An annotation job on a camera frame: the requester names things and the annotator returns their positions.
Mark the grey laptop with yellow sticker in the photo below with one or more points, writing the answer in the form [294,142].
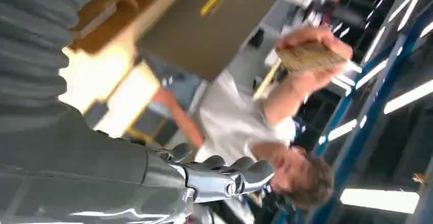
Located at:
[203,29]

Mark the blue metal frame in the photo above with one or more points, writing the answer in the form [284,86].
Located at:
[365,114]

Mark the person's right hand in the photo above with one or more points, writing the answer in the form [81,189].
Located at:
[314,36]

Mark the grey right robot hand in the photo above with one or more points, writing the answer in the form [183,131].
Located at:
[84,175]

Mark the person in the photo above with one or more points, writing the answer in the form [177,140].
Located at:
[230,121]

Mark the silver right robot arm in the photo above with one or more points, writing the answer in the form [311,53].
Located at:
[34,46]

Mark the ceiling light strip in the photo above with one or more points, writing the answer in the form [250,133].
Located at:
[379,200]

